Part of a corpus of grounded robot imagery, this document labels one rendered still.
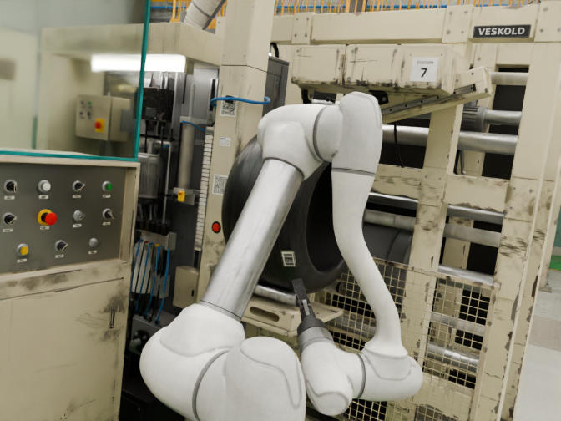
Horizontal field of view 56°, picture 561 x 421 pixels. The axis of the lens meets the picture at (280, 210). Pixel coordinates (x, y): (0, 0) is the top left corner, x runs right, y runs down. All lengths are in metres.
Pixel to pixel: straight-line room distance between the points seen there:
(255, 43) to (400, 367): 1.22
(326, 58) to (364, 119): 0.90
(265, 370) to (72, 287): 1.07
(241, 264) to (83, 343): 0.98
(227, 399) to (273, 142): 0.59
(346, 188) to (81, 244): 1.07
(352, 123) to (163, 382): 0.67
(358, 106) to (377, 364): 0.59
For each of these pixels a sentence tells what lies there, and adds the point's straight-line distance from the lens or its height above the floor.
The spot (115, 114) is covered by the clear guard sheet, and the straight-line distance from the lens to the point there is 1.93.
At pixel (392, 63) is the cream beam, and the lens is 1.94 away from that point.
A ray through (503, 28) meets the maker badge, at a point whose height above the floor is 1.91.
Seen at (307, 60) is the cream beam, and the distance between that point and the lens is 2.10.
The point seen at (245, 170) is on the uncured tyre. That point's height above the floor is 1.30.
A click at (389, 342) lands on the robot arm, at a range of 1.28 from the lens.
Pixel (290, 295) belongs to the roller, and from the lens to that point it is 1.72.
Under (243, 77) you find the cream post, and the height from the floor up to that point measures 1.61.
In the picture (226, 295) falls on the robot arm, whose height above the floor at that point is 1.06.
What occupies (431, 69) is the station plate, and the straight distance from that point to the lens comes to 1.88.
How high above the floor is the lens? 1.39
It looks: 7 degrees down
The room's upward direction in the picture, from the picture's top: 7 degrees clockwise
